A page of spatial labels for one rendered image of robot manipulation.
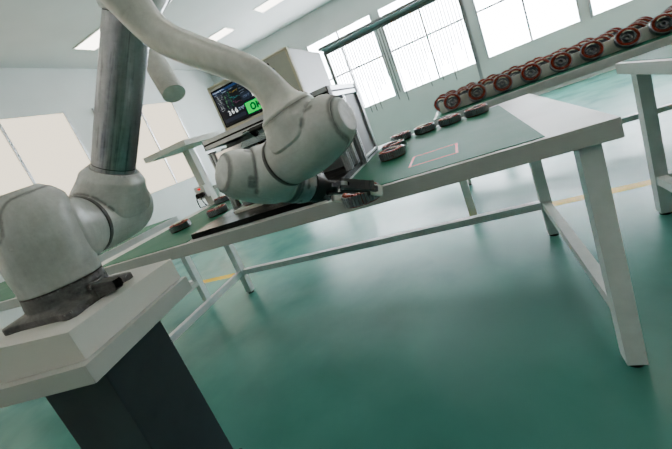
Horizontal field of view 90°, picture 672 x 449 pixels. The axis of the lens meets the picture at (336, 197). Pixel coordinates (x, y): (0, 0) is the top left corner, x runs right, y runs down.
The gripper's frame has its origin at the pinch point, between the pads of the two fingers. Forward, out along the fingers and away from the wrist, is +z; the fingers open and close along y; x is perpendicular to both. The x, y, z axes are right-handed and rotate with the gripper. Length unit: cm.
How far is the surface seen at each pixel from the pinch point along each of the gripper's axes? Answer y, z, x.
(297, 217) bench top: -29.2, 2.8, -3.2
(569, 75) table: 39, 148, 76
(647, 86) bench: 67, 121, 49
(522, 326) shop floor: 16, 75, -47
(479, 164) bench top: 26.3, 18.5, 5.6
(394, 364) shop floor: -26, 49, -61
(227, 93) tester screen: -71, 1, 57
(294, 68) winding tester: -38, 12, 59
